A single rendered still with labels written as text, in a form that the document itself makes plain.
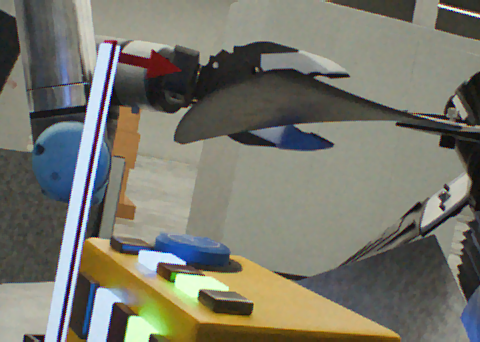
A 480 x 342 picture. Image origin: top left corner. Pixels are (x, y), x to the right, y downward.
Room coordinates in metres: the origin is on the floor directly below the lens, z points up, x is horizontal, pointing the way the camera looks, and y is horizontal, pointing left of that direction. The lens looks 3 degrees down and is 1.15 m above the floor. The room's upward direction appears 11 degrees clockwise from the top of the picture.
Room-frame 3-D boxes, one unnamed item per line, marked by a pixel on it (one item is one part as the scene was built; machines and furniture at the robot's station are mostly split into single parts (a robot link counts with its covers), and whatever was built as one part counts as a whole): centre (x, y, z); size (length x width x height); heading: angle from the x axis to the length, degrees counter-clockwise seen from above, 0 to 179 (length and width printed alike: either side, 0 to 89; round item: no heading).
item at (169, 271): (0.39, 0.02, 1.08); 0.02 x 0.02 x 0.01; 28
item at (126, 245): (0.44, 0.05, 1.08); 0.02 x 0.02 x 0.01; 28
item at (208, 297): (0.35, 0.00, 1.08); 0.02 x 0.02 x 0.01; 28
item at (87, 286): (0.43, 0.07, 1.04); 0.02 x 0.01 x 0.03; 28
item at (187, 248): (0.46, 0.02, 1.08); 0.04 x 0.04 x 0.02
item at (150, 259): (0.42, 0.03, 1.08); 0.02 x 0.02 x 0.01; 28
